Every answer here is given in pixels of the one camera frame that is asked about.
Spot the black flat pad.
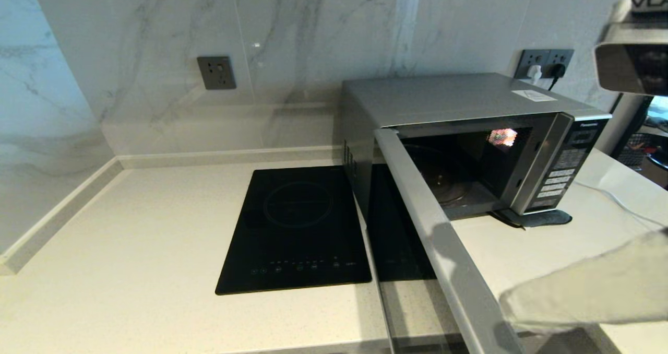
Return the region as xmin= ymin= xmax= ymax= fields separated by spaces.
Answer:
xmin=491 ymin=209 xmax=574 ymax=230

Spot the double grey wall socket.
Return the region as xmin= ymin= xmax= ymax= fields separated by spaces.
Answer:
xmin=514 ymin=49 xmax=575 ymax=80

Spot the glass microwave turntable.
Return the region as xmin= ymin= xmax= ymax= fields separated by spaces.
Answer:
xmin=412 ymin=144 xmax=473 ymax=206

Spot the white power cable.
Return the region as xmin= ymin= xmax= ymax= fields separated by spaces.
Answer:
xmin=573 ymin=181 xmax=663 ymax=228

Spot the black power plug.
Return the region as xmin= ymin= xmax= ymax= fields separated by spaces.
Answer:
xmin=547 ymin=63 xmax=567 ymax=91

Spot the white sheet of paper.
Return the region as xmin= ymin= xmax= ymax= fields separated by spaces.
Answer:
xmin=511 ymin=89 xmax=558 ymax=103

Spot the dark metal door frame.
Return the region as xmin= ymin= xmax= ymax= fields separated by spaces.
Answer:
xmin=597 ymin=92 xmax=653 ymax=155

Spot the single grey wall socket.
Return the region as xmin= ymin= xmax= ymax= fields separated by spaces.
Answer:
xmin=197 ymin=56 xmax=237 ymax=90

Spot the black wire basket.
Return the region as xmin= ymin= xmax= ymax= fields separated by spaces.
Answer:
xmin=618 ymin=134 xmax=650 ymax=168

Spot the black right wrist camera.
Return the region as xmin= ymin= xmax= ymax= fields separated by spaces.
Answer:
xmin=594 ymin=0 xmax=668 ymax=97

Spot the silver microwave oven body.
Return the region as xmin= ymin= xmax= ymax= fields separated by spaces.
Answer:
xmin=340 ymin=73 xmax=613 ymax=216

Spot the dark round container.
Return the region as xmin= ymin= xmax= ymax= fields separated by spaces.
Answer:
xmin=645 ymin=151 xmax=668 ymax=188

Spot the black induction cooktop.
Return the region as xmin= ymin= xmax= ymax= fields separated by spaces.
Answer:
xmin=215 ymin=166 xmax=373 ymax=296

